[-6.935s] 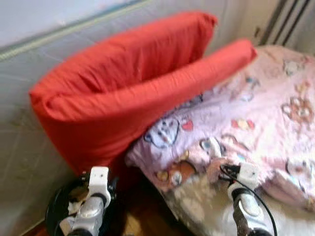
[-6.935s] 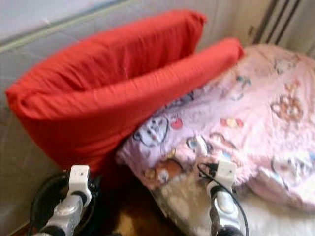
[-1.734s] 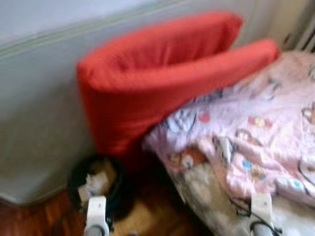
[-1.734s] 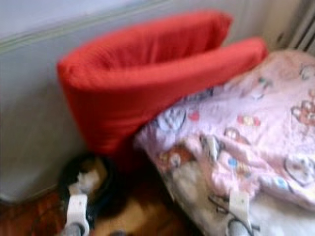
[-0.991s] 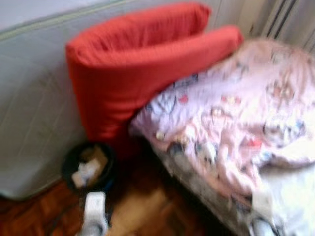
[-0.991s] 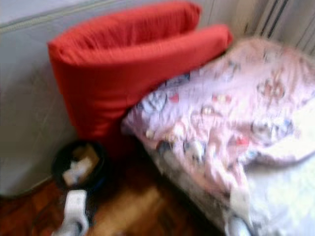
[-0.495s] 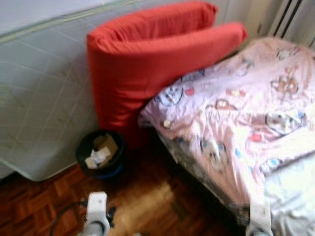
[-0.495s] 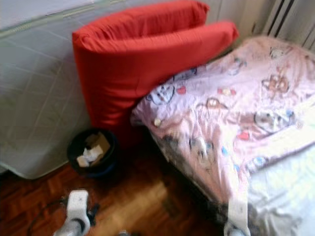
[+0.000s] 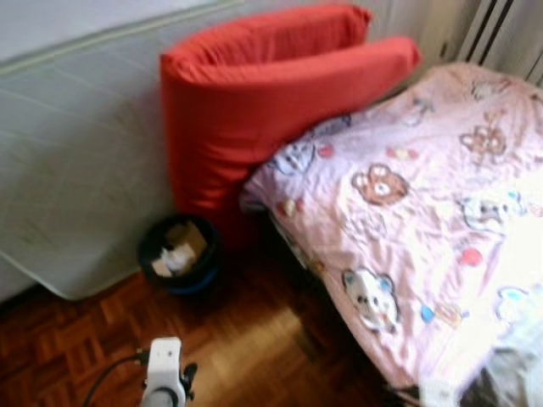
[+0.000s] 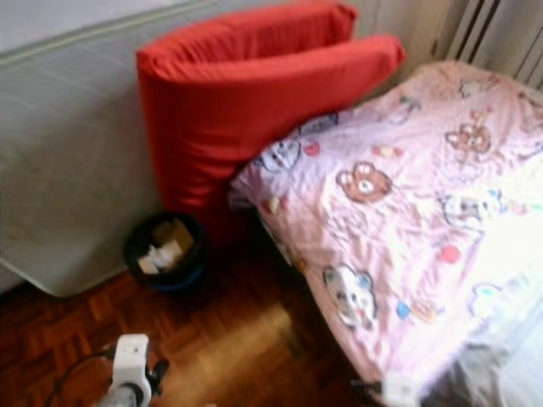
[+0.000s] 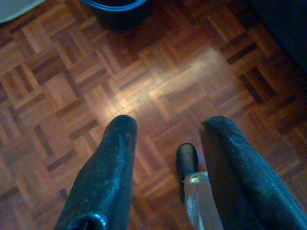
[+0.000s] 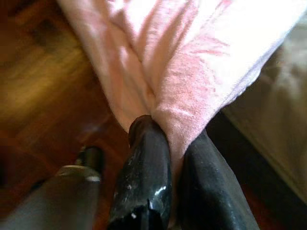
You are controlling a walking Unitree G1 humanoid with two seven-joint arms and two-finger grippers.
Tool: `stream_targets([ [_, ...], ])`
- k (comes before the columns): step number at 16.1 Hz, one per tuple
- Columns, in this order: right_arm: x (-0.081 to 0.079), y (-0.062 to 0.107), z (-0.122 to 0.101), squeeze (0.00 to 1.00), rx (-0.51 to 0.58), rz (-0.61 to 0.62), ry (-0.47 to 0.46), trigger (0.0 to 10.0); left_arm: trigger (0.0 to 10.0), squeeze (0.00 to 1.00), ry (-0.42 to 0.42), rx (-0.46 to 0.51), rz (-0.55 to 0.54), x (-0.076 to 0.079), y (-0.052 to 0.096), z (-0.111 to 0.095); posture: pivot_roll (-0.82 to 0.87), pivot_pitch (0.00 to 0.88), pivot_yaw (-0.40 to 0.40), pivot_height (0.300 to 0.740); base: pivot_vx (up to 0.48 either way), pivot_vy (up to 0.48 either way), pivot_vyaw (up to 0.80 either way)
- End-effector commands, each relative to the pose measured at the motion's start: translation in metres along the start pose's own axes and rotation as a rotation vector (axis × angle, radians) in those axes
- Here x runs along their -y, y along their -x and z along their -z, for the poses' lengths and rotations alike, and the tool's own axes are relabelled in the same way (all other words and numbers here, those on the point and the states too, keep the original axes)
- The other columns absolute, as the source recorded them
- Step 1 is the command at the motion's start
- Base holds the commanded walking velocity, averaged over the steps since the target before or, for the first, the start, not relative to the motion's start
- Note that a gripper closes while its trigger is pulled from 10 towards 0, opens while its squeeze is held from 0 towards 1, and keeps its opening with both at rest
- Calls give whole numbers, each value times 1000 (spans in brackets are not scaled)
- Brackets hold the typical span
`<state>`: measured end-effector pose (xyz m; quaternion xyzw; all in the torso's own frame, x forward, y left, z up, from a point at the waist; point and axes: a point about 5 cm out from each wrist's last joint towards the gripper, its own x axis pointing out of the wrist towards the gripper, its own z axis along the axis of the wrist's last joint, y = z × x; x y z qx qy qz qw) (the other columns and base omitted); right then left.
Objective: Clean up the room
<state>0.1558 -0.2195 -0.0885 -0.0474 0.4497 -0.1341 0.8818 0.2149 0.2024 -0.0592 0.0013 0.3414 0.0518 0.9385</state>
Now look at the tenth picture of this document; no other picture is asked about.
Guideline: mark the black round wastebasket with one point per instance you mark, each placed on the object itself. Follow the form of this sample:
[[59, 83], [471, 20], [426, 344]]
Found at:
[[188, 273]]

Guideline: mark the crumpled white paper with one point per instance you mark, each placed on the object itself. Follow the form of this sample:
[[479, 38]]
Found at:
[[161, 257]]

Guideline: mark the brown cardboard scrap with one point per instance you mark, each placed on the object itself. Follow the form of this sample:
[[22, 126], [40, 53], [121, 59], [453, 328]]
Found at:
[[176, 233]]

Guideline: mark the pink cartoon print blanket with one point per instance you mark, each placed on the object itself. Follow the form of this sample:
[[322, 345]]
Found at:
[[390, 220]]

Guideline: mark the grey quilted upright mattress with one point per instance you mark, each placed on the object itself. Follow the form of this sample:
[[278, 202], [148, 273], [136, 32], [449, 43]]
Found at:
[[68, 170]]

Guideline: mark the red folded foam cushion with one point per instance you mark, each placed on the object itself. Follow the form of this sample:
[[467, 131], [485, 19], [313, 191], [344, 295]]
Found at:
[[212, 127]]

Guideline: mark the white radiator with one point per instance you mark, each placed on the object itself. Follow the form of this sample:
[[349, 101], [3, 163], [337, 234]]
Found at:
[[501, 34]]

